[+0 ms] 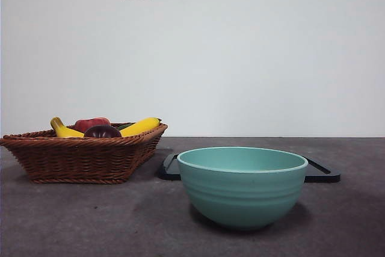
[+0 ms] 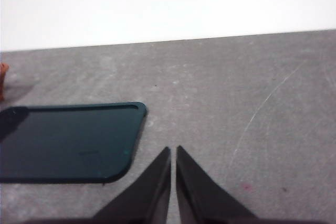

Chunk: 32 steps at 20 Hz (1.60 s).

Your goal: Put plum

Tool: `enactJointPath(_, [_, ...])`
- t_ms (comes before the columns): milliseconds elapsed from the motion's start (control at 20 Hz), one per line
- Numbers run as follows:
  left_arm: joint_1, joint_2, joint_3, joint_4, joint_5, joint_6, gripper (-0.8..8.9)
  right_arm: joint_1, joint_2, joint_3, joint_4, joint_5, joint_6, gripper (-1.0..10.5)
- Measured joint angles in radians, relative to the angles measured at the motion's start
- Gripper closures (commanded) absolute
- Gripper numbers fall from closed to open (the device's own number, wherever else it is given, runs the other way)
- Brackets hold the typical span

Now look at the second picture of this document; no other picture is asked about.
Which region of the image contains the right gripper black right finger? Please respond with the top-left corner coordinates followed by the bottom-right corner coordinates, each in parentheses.
top-left (176, 145), bottom-right (259, 224)

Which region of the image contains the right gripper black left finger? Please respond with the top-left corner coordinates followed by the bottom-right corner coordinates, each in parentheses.
top-left (90, 146), bottom-right (172, 224)

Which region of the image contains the dark green rectangular tray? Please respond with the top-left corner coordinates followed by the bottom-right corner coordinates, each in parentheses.
top-left (0, 102), bottom-right (148, 184)

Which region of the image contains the brown wicker basket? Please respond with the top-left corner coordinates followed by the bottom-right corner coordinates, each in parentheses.
top-left (0, 62), bottom-right (10, 101)

